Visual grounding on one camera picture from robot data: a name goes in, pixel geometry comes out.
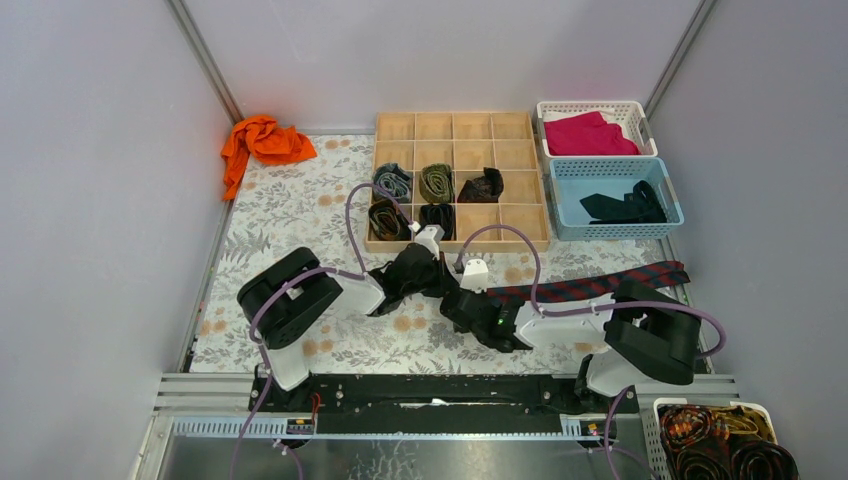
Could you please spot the white plastic basket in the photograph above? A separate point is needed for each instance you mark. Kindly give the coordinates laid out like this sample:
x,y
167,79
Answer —
x,y
629,115

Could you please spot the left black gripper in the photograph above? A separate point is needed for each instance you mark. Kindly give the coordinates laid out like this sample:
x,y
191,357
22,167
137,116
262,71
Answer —
x,y
428,272

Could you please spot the dark green tie in basket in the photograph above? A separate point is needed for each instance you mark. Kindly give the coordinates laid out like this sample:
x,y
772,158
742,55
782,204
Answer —
x,y
640,206

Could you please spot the magenta cloth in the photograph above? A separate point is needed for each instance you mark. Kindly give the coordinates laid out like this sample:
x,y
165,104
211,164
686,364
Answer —
x,y
587,134

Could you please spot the perforated metal cable rail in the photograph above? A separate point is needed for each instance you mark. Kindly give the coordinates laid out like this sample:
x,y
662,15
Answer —
x,y
428,426

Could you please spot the red navy striped tie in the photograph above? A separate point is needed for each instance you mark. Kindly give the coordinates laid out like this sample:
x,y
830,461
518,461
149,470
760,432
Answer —
x,y
640,283

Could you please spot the blue plastic basket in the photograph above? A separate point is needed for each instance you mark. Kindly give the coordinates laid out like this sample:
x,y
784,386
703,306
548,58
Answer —
x,y
572,179

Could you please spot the grey blue rolled tie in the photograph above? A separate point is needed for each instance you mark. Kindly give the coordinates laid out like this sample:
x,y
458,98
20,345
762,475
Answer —
x,y
394,180

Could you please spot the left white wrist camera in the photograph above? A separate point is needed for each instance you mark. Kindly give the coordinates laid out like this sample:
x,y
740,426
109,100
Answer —
x,y
429,236

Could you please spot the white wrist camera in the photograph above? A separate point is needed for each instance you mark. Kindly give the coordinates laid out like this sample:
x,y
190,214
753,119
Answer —
x,y
473,275
429,236

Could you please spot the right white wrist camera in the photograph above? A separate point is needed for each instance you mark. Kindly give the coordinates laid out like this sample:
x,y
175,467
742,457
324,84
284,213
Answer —
x,y
473,275

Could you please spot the floral table mat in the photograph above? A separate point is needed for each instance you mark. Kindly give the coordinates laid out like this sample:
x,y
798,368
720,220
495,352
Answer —
x,y
322,204

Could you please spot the brown black rolled tie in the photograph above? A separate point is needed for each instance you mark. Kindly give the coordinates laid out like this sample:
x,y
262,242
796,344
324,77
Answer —
x,y
388,221

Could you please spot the dark brown patterned rolled tie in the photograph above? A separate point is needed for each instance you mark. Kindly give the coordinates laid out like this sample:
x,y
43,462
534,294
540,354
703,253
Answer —
x,y
486,188

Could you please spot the wooden compartment tray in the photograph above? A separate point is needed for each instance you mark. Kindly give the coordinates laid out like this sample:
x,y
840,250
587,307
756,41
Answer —
x,y
468,142

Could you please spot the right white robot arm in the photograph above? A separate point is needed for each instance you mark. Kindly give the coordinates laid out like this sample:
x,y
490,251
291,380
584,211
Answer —
x,y
635,333

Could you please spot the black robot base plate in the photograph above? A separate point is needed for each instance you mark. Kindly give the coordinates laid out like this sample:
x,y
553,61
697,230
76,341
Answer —
x,y
451,396

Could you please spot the orange cloth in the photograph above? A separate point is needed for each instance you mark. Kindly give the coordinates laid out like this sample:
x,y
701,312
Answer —
x,y
262,138

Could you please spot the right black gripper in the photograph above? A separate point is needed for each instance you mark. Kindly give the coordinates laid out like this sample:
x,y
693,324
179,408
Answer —
x,y
483,296

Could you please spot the white basket of ties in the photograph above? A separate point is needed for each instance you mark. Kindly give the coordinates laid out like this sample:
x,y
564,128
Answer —
x,y
656,455

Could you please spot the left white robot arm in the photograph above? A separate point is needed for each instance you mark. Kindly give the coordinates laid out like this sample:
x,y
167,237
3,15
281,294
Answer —
x,y
283,302

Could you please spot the olive green rolled tie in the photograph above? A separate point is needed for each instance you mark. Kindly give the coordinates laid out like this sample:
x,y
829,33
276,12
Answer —
x,y
436,183

